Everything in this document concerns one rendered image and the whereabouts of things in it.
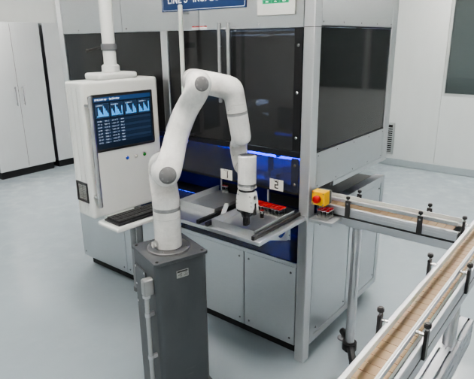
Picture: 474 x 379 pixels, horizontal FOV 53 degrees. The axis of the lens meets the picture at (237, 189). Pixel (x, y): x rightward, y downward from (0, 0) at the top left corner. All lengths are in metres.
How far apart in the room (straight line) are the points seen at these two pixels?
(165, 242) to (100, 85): 0.99
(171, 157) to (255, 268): 1.06
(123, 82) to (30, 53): 4.43
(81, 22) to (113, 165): 1.16
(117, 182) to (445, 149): 5.05
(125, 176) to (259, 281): 0.98
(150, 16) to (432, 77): 4.65
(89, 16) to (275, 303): 2.18
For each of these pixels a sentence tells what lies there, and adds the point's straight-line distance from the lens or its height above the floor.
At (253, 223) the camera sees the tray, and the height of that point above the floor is 0.88.
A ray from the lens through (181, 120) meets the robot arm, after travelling 1.96.
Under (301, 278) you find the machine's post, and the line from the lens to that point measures 2.60.
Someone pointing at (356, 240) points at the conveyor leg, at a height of 0.76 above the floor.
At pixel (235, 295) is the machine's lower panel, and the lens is 2.95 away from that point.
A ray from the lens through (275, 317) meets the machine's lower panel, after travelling 2.82.
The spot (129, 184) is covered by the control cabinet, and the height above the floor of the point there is 0.95.
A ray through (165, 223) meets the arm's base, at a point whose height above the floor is 1.00.
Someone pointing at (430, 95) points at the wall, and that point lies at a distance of 6.90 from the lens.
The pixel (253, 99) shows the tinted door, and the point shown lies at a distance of 2.49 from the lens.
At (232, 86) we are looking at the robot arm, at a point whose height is 1.56.
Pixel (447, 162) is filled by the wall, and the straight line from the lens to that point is 6.97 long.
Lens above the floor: 1.74
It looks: 17 degrees down
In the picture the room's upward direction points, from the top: 1 degrees counter-clockwise
